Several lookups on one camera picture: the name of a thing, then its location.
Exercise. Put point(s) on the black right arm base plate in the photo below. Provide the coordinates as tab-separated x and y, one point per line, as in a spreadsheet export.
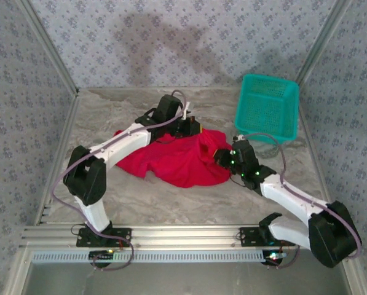
250	238

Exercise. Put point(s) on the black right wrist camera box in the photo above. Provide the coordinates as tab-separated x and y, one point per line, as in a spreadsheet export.
242	149

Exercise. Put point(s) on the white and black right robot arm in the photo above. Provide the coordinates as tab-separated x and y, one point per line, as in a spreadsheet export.
297	199

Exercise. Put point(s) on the red t-shirt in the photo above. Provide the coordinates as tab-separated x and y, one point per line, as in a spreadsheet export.
177	163

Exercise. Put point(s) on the aluminium frame post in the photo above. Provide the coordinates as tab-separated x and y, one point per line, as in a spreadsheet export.
321	40
49	46

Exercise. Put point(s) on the small circuit board with LED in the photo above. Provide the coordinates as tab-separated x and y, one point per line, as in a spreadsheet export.
101	255
275	256

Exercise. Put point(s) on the aluminium table edge rail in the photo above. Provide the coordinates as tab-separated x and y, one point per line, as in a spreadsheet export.
63	147
320	172

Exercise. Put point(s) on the teal plastic basket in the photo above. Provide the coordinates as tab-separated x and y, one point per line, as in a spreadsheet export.
266	110

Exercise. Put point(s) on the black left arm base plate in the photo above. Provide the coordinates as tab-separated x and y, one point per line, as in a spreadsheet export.
121	238

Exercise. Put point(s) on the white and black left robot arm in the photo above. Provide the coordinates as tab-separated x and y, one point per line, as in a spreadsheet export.
121	147

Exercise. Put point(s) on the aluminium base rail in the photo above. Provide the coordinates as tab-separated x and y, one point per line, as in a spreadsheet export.
183	236

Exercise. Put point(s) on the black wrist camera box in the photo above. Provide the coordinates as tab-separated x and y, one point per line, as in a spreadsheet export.
242	149
170	107

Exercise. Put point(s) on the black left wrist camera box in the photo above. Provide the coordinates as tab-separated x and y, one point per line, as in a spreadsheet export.
170	107

